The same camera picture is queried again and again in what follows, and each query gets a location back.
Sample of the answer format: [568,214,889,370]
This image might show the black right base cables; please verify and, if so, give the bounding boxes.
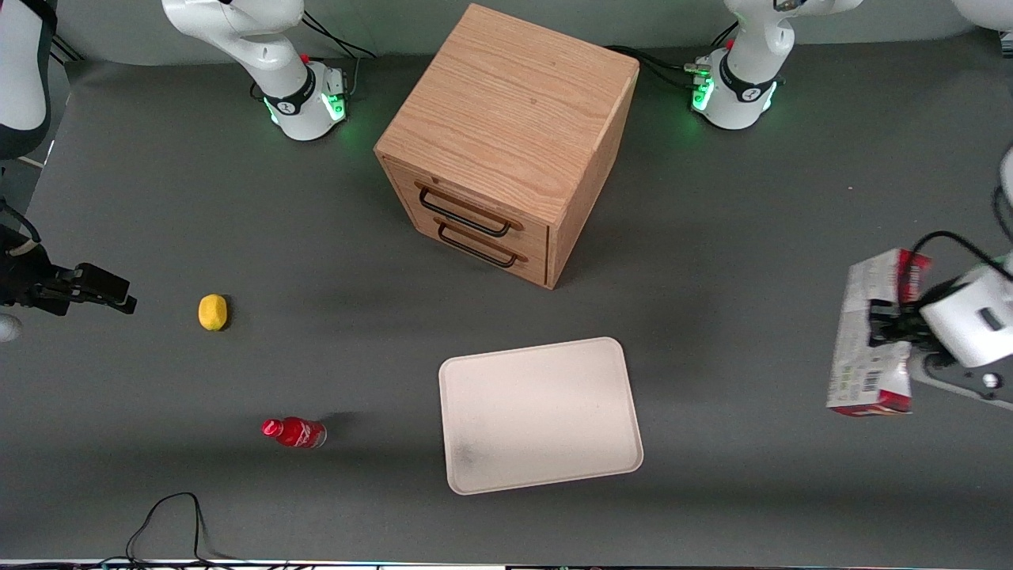
[299,9,378,61]

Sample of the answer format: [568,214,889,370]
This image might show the black base cables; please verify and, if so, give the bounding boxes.
[605,28,742,91]
[299,9,378,61]

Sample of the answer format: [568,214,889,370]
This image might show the yellow lemon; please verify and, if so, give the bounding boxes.
[198,294,229,332]

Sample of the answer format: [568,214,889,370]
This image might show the beige rectangular tray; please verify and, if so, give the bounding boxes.
[438,336,644,496]

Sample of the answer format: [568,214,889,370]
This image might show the black metal drawer handle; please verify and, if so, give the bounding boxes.
[416,185,514,238]
[436,221,520,268]

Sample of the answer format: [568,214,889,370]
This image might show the red cola bottle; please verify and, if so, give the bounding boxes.
[261,416,328,450]

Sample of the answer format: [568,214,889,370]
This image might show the dark grey table mat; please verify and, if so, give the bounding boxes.
[0,32,1013,564]

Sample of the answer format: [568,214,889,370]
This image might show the wooden drawer front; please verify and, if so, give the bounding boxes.
[382,157,552,253]
[405,207,549,287]

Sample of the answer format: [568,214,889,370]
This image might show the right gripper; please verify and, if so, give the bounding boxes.
[0,228,138,317]

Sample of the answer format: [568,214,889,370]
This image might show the wooden drawer cabinet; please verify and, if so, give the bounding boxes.
[374,3,640,290]

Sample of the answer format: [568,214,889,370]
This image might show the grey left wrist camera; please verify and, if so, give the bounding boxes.
[909,350,1013,409]

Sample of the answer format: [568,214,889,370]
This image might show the black left base cables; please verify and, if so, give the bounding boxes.
[605,28,742,91]

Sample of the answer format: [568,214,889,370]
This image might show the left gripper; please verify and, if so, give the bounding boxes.
[868,265,1013,369]

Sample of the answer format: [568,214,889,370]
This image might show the black looped table cable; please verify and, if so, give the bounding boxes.
[125,492,238,566]

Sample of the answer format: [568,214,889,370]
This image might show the red cookie box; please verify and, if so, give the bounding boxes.
[825,249,932,419]

